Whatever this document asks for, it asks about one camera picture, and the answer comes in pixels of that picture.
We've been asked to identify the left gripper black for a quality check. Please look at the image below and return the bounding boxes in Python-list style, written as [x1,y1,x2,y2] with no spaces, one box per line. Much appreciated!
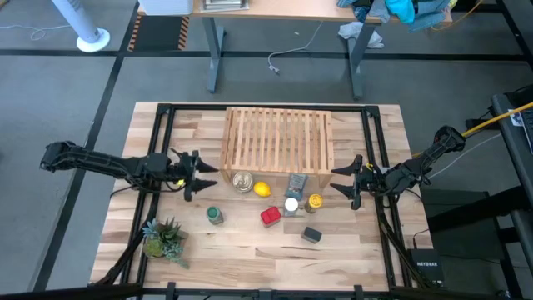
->
[166,149,220,203]

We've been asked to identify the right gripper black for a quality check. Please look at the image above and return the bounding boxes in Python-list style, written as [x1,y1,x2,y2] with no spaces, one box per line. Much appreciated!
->
[330,153,391,212]

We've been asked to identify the green herb jar green lid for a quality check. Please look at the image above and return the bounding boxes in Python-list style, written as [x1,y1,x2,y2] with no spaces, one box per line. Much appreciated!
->
[206,205,225,226]

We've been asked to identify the chili onion jar yellow lid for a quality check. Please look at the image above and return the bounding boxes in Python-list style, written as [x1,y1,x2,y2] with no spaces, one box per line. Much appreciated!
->
[304,192,325,214]

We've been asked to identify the bagel seasoning jar white lid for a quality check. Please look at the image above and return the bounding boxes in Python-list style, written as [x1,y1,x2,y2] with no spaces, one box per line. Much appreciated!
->
[283,197,300,218]

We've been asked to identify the green black pepper tin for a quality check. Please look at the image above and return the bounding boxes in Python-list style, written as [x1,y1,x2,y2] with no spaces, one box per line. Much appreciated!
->
[301,226,323,244]

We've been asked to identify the red spice tin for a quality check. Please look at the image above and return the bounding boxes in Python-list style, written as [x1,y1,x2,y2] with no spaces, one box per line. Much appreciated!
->
[260,206,282,228]

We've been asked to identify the wooden slatted shelf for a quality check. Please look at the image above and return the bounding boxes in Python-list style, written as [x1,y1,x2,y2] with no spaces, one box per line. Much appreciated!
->
[219,106,336,188]

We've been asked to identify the blue tuna can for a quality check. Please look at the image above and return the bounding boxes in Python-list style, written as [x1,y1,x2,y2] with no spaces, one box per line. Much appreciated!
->
[232,170,255,194]

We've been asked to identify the blue snack pouch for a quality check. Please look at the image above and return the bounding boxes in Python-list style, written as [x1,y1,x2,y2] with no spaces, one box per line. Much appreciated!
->
[285,172,310,201]

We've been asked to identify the yellow lemon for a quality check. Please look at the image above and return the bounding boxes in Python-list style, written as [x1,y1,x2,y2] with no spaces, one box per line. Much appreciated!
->
[252,181,272,198]

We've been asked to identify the potted succulent plant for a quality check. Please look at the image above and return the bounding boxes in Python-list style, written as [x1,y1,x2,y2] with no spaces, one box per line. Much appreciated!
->
[141,216,191,270]

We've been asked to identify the black netgear router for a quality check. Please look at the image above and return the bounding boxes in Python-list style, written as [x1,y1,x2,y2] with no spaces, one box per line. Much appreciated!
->
[406,247,445,287]

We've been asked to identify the white cloth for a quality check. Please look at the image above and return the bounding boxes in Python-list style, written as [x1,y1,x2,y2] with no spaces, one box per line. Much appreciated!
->
[337,21,384,49]

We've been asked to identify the black hazard striped mat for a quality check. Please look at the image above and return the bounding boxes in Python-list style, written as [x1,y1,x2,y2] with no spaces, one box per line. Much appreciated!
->
[127,14,191,53]

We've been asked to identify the black side desk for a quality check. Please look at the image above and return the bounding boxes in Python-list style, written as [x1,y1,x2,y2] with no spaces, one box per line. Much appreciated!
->
[491,85,533,276]

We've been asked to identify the stack of papers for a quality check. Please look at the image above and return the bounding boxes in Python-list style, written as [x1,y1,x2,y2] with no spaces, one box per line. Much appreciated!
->
[201,0,250,13]

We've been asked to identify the pile of clothes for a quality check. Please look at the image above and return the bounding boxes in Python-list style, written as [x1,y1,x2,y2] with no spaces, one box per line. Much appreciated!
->
[336,0,453,34]

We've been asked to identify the wooden desk grey legs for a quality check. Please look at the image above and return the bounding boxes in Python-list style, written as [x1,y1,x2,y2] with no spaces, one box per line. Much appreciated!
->
[137,0,453,100]

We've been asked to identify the white tower fan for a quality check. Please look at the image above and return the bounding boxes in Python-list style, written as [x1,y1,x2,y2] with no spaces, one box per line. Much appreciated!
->
[51,0,112,54]

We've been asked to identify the white cable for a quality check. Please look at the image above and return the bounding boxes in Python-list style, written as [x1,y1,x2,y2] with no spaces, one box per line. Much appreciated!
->
[428,132,503,180]

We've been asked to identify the grey cable with plug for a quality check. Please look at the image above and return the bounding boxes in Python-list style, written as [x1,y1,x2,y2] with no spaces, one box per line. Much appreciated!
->
[267,20,325,76]

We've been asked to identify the yellow cable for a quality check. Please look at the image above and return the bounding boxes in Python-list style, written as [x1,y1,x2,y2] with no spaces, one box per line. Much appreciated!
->
[411,101,533,159]

